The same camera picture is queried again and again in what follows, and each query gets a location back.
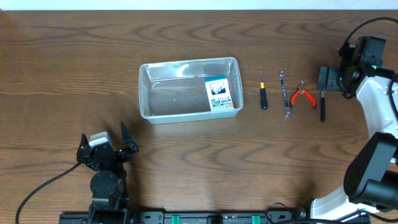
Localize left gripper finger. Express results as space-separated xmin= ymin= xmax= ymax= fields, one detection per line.
xmin=79 ymin=133 xmax=90 ymax=153
xmin=121 ymin=121 xmax=139 ymax=153

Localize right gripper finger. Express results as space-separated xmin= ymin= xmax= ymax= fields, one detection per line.
xmin=317 ymin=67 xmax=328 ymax=91
xmin=326 ymin=67 xmax=343 ymax=91

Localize clear plastic container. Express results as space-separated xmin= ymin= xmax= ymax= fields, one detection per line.
xmin=139 ymin=57 xmax=244 ymax=124

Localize blue white screw box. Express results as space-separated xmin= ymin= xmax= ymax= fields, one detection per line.
xmin=205 ymin=75 xmax=234 ymax=111

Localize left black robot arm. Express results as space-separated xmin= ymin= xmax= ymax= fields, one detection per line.
xmin=76 ymin=123 xmax=139 ymax=223

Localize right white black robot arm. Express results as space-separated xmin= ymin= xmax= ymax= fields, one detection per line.
xmin=301 ymin=36 xmax=397 ymax=223

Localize small black hammer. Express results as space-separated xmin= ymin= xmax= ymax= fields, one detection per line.
xmin=320 ymin=90 xmax=326 ymax=123

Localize black yellow screwdriver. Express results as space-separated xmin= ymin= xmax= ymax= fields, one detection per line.
xmin=259 ymin=70 xmax=269 ymax=110

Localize red handled pliers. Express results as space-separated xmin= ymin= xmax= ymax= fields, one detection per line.
xmin=289 ymin=81 xmax=317 ymax=109

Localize silver ring wrench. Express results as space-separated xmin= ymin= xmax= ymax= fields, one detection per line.
xmin=279 ymin=71 xmax=291 ymax=118

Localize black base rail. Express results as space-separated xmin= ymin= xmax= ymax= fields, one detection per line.
xmin=58 ymin=210 xmax=371 ymax=224

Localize left black cable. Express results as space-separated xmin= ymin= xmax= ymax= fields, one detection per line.
xmin=14 ymin=161 xmax=83 ymax=224

